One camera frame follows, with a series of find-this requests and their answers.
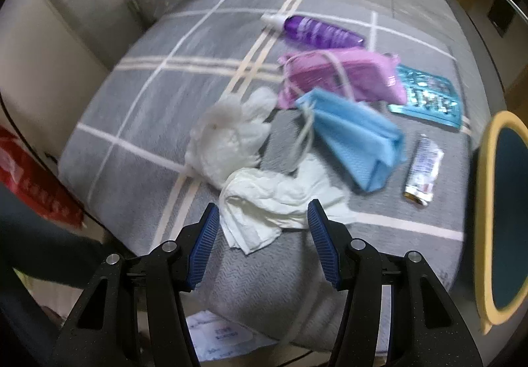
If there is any dark cloth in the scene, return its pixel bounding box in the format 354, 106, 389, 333
0, 183, 108, 293

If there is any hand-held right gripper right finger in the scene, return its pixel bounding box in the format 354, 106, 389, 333
307, 199, 483, 367

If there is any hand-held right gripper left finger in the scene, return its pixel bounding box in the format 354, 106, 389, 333
51, 202, 221, 367

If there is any pink plastic pack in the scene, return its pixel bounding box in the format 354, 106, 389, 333
276, 47, 407, 110

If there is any white wrapper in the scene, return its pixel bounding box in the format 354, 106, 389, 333
403, 134, 445, 207

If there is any stainless steel oven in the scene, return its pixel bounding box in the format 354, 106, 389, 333
478, 0, 528, 38

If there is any teal blister pack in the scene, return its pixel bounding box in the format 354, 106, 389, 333
388, 65, 463, 129

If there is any purple spray bottle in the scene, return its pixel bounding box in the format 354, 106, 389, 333
261, 13, 367, 50

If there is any blue face mask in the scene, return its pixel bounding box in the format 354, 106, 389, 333
295, 87, 407, 192

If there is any blue bucket with yellow rim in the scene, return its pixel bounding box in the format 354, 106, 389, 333
474, 110, 528, 335

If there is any red printed bag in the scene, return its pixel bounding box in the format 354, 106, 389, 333
0, 125, 85, 227

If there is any grey checked blanket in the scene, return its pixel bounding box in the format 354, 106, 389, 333
58, 0, 473, 355

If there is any white tissue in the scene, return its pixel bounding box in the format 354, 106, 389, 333
218, 154, 357, 256
184, 87, 278, 188

